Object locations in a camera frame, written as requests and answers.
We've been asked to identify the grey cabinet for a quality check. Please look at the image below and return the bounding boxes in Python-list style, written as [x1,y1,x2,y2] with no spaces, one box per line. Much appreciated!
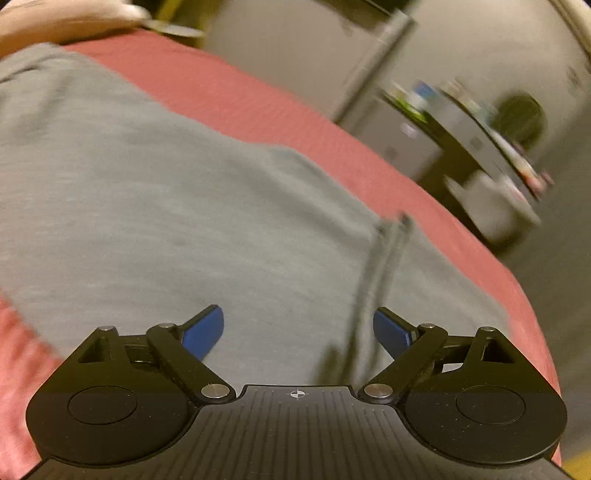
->
[339,90,446,185]

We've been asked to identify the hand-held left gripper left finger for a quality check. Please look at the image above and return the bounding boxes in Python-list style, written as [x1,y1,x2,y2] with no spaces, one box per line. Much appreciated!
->
[76,305,237,405]

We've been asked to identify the grey sweatpants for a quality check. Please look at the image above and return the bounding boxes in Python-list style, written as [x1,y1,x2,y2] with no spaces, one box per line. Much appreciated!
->
[0,44,513,393]

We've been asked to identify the dark round thing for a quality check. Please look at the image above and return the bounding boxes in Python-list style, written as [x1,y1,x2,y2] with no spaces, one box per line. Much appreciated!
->
[496,92,549,146]

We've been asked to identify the beige chair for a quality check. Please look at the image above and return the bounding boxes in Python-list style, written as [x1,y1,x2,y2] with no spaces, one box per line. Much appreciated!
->
[444,174,542,247]

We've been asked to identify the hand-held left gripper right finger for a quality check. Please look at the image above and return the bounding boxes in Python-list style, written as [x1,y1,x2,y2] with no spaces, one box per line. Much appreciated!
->
[358,307,518,405]

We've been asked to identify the pink ribbed blanket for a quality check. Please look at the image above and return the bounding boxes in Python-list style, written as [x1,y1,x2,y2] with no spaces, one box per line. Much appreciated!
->
[0,30,565,480]

